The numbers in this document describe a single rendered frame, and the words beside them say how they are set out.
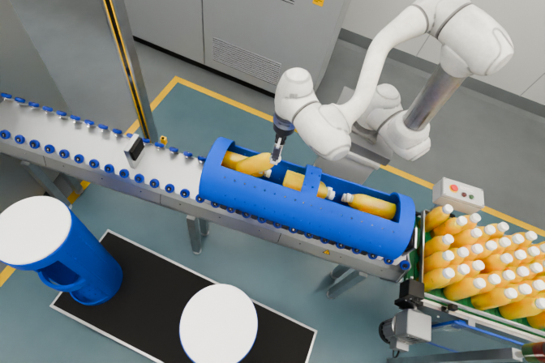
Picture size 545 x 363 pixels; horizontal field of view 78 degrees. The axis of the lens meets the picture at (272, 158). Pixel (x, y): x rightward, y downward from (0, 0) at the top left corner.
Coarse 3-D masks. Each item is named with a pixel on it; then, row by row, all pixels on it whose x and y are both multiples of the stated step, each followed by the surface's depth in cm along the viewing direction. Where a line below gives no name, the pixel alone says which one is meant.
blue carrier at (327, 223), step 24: (216, 144) 140; (216, 168) 135; (288, 168) 158; (312, 168) 143; (216, 192) 138; (240, 192) 136; (264, 192) 135; (288, 192) 134; (312, 192) 134; (336, 192) 160; (360, 192) 157; (264, 216) 142; (288, 216) 137; (312, 216) 135; (336, 216) 134; (360, 216) 133; (408, 216) 134; (336, 240) 141; (360, 240) 136; (384, 240) 134; (408, 240) 132
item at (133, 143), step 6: (132, 138) 153; (138, 138) 154; (132, 144) 151; (138, 144) 153; (126, 150) 149; (132, 150) 150; (138, 150) 155; (126, 156) 154; (132, 156) 153; (138, 156) 157; (132, 162) 157; (138, 162) 163; (132, 168) 162
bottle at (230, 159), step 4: (228, 152) 149; (232, 152) 149; (224, 156) 147; (228, 156) 147; (232, 156) 148; (236, 156) 148; (240, 156) 148; (244, 156) 149; (224, 160) 147; (228, 160) 147; (232, 160) 147; (236, 160) 147; (224, 164) 149; (228, 164) 148; (232, 164) 148; (232, 168) 149
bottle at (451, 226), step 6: (444, 222) 158; (450, 222) 154; (456, 222) 152; (438, 228) 162; (444, 228) 157; (450, 228) 154; (456, 228) 152; (432, 234) 166; (438, 234) 162; (444, 234) 158; (450, 234) 156
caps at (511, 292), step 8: (504, 224) 152; (528, 232) 152; (504, 240) 148; (520, 240) 149; (536, 248) 148; (544, 248) 149; (504, 256) 143; (520, 256) 144; (536, 264) 144; (504, 272) 140; (512, 272) 140; (520, 272) 141; (528, 272) 141; (536, 280) 140; (512, 288) 136; (520, 288) 138; (528, 288) 137; (544, 288) 138; (512, 296) 134; (544, 304) 134
